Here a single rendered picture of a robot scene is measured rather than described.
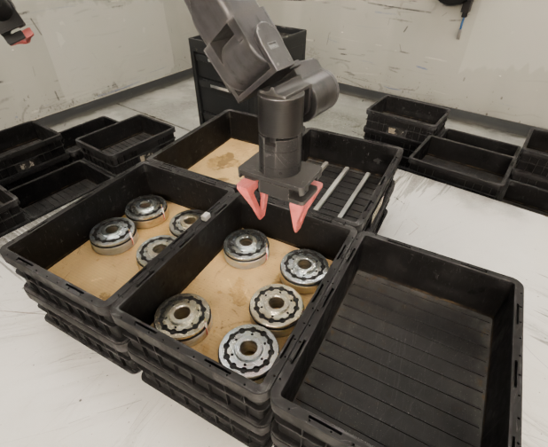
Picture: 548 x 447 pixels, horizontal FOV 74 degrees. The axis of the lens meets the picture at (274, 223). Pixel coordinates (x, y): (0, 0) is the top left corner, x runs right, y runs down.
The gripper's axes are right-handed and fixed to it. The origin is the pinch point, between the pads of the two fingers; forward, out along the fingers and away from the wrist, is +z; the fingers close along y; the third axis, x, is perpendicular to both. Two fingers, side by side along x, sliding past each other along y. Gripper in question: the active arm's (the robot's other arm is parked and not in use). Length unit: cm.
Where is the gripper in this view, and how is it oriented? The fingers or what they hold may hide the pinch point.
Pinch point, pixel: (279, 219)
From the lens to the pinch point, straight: 56.1
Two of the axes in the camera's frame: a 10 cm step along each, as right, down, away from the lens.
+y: -8.7, -3.1, 3.9
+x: -5.0, 5.4, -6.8
